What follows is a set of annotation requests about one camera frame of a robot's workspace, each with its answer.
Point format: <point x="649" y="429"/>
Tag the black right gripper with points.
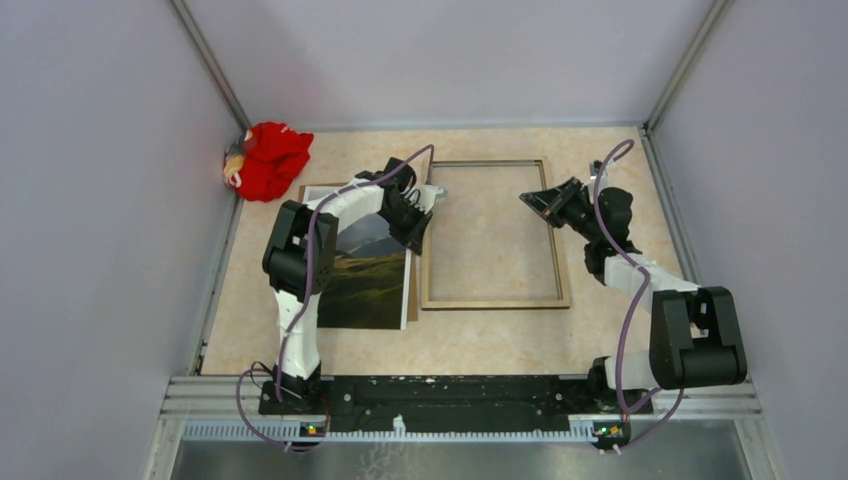
<point x="548" y="202"/>

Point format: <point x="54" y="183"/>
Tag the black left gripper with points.
<point x="413" y="237"/>

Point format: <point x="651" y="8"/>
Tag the wooden picture frame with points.
<point x="493" y="305"/>

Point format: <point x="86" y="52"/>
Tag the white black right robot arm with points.
<point x="694" y="335"/>

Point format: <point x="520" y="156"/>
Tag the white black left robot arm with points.
<point x="300" y="256"/>

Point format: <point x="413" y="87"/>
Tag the mountain landscape photo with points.
<point x="368" y="285"/>

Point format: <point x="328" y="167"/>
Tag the brown cardboard backing board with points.
<point x="414" y="291"/>

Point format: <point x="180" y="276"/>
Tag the red crumpled cloth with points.
<point x="264" y="161"/>

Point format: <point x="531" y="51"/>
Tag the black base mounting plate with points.
<point x="344" y="393"/>

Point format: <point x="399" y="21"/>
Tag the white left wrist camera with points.
<point x="428" y="196"/>

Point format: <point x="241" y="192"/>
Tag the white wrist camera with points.
<point x="428" y="196"/>
<point x="599" y="175"/>

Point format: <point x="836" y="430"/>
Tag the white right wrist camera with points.
<point x="599" y="175"/>

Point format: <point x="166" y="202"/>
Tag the aluminium front rail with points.
<point x="210" y="427"/>

